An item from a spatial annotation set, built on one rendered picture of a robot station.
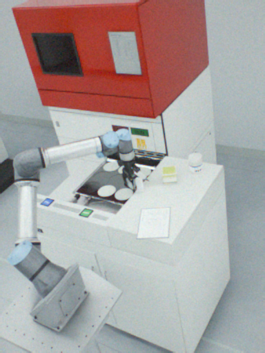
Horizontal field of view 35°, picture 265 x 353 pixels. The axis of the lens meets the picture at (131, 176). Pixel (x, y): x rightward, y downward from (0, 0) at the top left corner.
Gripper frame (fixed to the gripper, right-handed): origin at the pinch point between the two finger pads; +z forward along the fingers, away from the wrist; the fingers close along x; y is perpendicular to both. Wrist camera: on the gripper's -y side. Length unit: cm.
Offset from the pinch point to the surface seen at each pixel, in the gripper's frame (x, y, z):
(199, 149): 64, -28, 18
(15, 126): -4, -335, 92
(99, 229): -29.8, 21.0, -1.3
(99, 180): -11.0, -20.1, 1.7
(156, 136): 24.5, -10.1, -17.1
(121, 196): -7.9, 1.6, 1.6
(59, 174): 1, -189, 92
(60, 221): -42.9, -1.5, 1.7
